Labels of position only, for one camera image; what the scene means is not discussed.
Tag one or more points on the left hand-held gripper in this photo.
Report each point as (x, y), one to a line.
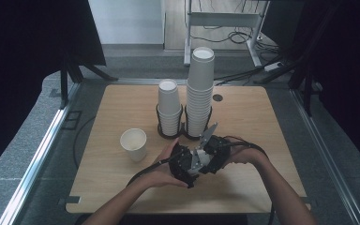
(181, 164)

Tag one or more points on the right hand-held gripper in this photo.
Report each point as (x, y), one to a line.
(220, 150)

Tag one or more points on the single white paper cup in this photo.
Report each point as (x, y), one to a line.
(134, 143)

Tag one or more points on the tall stack of white cups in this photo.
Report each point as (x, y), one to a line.
(200, 97)

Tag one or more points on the short stack of white cups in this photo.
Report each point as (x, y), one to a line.
(168, 103)

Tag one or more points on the person's left hand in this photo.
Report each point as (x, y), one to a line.
(159, 175)

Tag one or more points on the person's right hand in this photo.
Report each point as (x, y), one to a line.
(247, 154)

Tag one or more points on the black round table grommet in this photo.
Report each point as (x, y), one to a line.
(217, 97)

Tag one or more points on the white power strip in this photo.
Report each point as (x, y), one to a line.
(273, 66)

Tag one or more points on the black metal stand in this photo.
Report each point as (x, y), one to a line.
(307, 93)
(64, 84)

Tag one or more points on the black floor plate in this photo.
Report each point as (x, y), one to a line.
(72, 120)

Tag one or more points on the black curtain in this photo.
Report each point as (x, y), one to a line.
(28, 47)
(350, 62)

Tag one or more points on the aluminium floor rail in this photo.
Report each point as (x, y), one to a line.
(137, 81)
(325, 150)
(40, 150)

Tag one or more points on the white metal desk frame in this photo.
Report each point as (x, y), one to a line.
(222, 19)

